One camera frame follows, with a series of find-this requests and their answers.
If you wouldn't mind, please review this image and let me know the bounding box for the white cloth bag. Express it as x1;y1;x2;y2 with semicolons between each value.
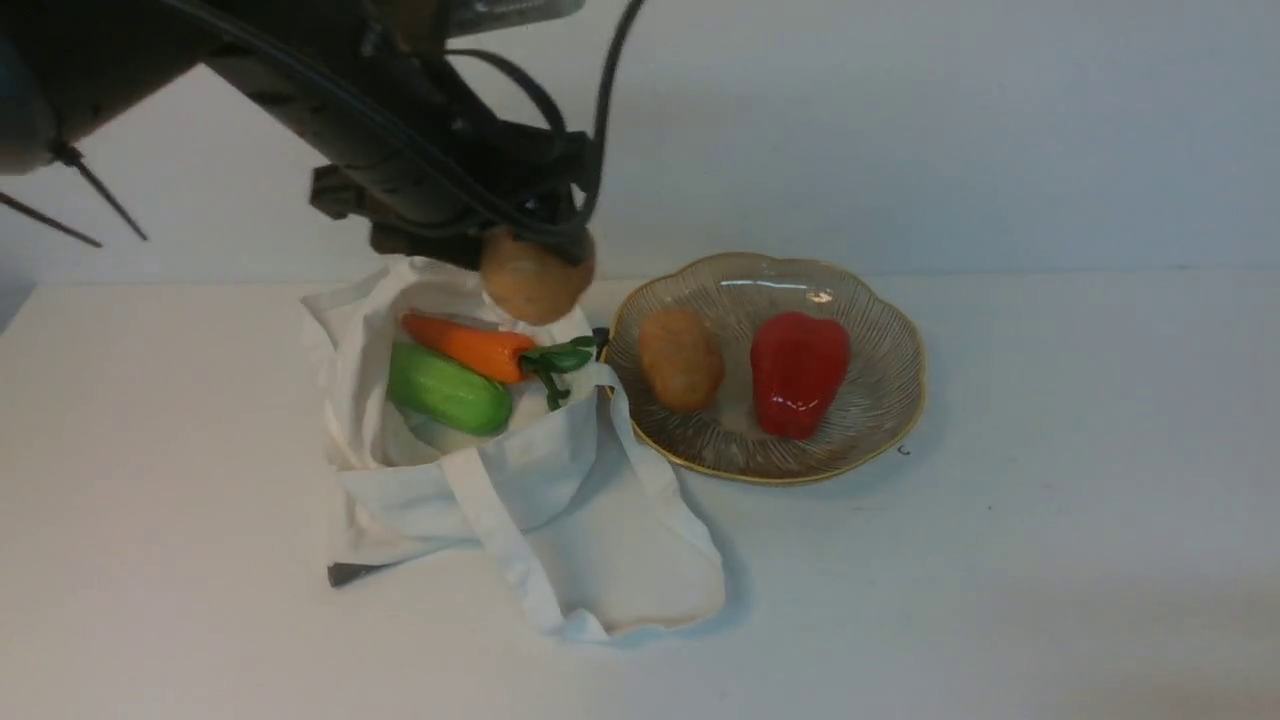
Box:
301;259;727;643

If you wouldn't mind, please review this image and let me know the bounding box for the gold wire glass plate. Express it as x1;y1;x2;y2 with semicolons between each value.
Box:
603;252;928;486

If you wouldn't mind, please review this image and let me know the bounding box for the orange carrot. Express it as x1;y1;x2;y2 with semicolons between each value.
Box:
399;313;598;411

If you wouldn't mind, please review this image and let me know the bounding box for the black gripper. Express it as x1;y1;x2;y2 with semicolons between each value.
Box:
310;118;596;270

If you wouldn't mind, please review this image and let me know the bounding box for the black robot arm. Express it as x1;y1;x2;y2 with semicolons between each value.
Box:
3;1;596;269

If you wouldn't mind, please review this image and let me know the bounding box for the brown potato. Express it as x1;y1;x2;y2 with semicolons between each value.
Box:
637;307;724;414
479;228;596;325

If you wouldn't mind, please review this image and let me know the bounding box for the red bell pepper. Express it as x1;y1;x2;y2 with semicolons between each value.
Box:
750;313;851;441

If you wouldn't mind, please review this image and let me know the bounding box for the brown potato on plate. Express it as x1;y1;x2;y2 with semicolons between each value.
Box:
637;307;724;414

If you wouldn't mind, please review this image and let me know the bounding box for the green cucumber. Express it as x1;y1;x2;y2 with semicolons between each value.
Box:
387;342;513;436

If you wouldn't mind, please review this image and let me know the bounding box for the black cable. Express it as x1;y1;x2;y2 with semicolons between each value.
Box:
575;0;646;225

